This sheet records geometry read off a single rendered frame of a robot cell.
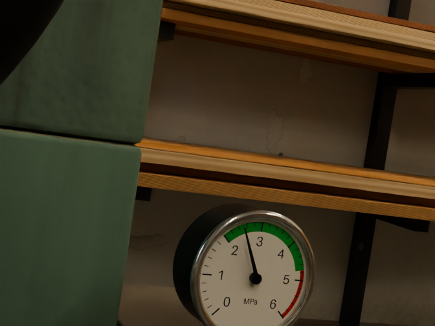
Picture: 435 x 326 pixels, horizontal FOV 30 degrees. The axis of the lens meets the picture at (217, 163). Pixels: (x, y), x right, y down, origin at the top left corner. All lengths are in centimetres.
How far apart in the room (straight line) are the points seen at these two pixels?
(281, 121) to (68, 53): 269
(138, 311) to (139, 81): 13
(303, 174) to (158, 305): 214
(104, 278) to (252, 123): 263
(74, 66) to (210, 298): 13
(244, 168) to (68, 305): 212
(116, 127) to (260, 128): 265
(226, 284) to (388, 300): 304
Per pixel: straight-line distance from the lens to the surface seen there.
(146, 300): 48
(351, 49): 263
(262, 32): 251
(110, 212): 41
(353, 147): 321
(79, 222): 41
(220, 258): 37
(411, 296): 345
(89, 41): 40
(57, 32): 40
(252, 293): 38
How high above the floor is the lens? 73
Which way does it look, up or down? 3 degrees down
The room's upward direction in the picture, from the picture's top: 9 degrees clockwise
